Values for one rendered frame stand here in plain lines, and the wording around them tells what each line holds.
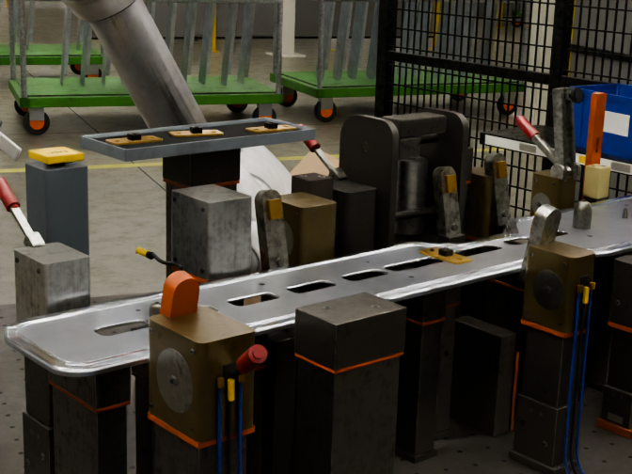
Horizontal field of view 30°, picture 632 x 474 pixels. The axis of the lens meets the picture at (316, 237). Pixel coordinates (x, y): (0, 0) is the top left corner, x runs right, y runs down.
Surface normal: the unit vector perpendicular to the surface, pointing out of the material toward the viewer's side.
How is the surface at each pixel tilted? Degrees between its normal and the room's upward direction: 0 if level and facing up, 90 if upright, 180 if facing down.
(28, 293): 90
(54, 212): 90
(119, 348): 0
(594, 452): 0
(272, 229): 78
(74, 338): 0
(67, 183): 90
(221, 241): 90
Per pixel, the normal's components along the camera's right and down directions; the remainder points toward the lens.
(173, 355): -0.76, 0.14
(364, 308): 0.04, -0.97
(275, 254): 0.64, 0.01
